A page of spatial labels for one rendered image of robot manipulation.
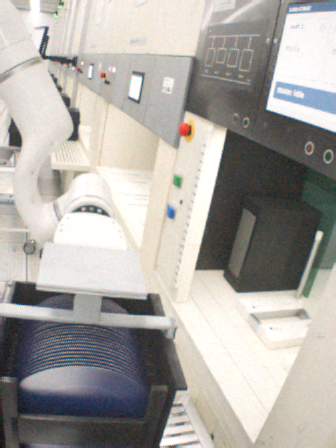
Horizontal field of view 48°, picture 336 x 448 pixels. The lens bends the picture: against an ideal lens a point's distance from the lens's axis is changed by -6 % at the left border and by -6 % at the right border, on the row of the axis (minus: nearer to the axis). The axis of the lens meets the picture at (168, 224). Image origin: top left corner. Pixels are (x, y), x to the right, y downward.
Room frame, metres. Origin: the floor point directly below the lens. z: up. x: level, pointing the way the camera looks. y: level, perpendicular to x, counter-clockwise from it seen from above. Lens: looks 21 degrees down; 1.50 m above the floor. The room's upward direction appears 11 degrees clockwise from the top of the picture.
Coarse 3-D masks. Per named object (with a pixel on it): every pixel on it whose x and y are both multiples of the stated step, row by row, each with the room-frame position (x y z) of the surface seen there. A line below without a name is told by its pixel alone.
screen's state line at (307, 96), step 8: (280, 88) 0.75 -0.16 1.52; (288, 88) 0.73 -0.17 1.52; (296, 88) 0.71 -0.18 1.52; (304, 88) 0.68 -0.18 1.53; (312, 88) 0.66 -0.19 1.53; (280, 96) 0.75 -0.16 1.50; (288, 96) 0.72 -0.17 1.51; (296, 96) 0.70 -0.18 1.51; (304, 96) 0.68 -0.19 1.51; (312, 96) 0.66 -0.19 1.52; (320, 96) 0.64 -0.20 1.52; (328, 96) 0.62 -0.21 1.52; (304, 104) 0.67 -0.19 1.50; (312, 104) 0.65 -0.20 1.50; (320, 104) 0.64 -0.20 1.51; (328, 104) 0.62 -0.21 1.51; (328, 112) 0.61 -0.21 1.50
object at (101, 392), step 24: (24, 384) 0.31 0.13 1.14; (48, 384) 0.32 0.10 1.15; (72, 384) 0.33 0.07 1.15; (96, 384) 0.33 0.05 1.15; (120, 384) 0.34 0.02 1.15; (24, 408) 0.31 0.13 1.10; (48, 408) 0.32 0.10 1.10; (72, 408) 0.33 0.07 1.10; (96, 408) 0.34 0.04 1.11; (120, 408) 0.34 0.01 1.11; (144, 408) 0.35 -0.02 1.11
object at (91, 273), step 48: (48, 288) 0.34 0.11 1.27; (96, 288) 0.35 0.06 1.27; (144, 288) 0.38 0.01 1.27; (0, 336) 0.35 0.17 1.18; (144, 336) 0.49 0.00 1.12; (0, 384) 0.32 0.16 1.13; (0, 432) 0.29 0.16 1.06; (48, 432) 0.30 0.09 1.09; (96, 432) 0.31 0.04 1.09; (144, 432) 0.33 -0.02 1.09
